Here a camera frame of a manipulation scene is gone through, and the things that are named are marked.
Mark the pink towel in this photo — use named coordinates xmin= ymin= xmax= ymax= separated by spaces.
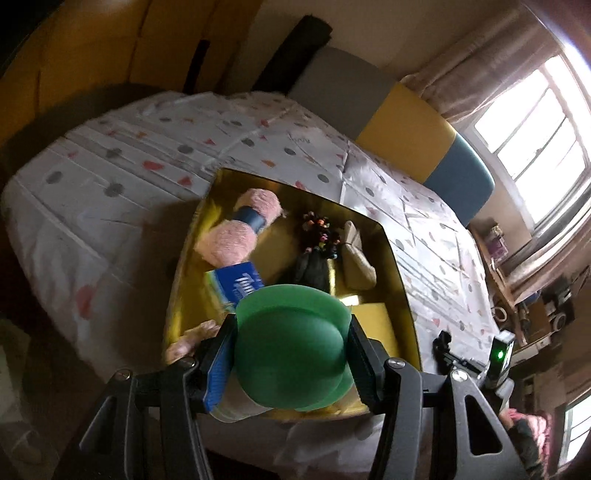
xmin=194 ymin=188 xmax=283 ymax=269

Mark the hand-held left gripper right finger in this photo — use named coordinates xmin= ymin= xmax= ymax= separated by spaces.
xmin=346 ymin=315 xmax=528 ymax=480

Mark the printed bed sheet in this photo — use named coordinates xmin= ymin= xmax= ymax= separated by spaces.
xmin=0 ymin=90 xmax=498 ymax=462

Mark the green silicone cup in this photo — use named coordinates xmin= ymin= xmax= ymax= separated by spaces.
xmin=215 ymin=285 xmax=354 ymax=424

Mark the brown wooden wardrobe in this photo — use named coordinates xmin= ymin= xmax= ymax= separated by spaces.
xmin=0 ymin=0 xmax=259 ymax=139

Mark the grey yellow blue headboard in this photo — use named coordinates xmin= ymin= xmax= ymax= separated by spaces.
xmin=288 ymin=47 xmax=496 ymax=228

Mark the beige patterned curtain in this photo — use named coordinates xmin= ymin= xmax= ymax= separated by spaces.
xmin=402 ymin=4 xmax=570 ymax=121
xmin=501 ymin=203 xmax=591 ymax=302

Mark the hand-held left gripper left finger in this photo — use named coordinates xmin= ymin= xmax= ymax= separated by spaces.
xmin=69 ymin=315 xmax=239 ymax=480

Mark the wooden side table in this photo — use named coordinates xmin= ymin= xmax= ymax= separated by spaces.
xmin=468 ymin=222 xmax=556 ymax=357

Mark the pink box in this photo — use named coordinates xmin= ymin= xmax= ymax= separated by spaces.
xmin=484 ymin=225 xmax=507 ymax=260

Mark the yellow scrub sponge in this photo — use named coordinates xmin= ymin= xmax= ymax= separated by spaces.
xmin=344 ymin=302 xmax=400 ymax=357

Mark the black rolled mat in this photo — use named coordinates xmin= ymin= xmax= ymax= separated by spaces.
xmin=252 ymin=15 xmax=334 ymax=91

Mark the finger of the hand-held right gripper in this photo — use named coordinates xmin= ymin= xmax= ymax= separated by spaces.
xmin=433 ymin=329 xmax=491 ymax=371

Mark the window with white bars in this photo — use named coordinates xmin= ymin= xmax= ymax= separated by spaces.
xmin=471 ymin=55 xmax=591 ymax=232

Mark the gold tin box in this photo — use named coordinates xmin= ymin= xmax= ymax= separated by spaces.
xmin=161 ymin=168 xmax=424 ymax=424

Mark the blue tissue packet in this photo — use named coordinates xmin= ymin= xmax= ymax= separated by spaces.
xmin=205 ymin=261 xmax=269 ymax=320

